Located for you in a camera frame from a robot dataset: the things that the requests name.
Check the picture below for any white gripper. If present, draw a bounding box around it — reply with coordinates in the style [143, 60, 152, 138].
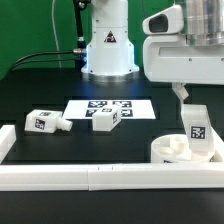
[143, 34, 224, 103]

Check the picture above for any white round stool seat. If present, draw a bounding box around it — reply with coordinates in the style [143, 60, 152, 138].
[151, 134, 214, 163]

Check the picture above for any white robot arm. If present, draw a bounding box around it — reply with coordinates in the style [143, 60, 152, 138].
[82, 0, 224, 100]

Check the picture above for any white marker sheet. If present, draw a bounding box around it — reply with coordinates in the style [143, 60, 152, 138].
[63, 99, 156, 120]

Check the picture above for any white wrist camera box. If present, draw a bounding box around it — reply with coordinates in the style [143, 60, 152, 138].
[142, 5, 184, 35]

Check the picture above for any white right fence rail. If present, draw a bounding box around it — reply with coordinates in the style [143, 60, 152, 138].
[212, 130, 224, 162]

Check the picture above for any white fence rail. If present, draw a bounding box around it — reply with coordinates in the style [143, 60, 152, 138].
[0, 162, 224, 191]
[212, 130, 224, 162]
[0, 125, 16, 164]

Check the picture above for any white front fence rail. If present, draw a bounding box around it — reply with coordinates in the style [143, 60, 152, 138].
[0, 162, 224, 191]

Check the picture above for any black camera stand pole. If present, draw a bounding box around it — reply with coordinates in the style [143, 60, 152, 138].
[72, 0, 90, 70]

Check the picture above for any grey thin cable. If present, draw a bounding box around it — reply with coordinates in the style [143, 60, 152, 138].
[50, 0, 63, 69]

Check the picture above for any black cable pair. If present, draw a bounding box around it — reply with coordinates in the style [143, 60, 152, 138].
[9, 49, 84, 72]

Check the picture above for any white left fence rail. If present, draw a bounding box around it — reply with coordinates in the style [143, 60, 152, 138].
[0, 125, 16, 164]

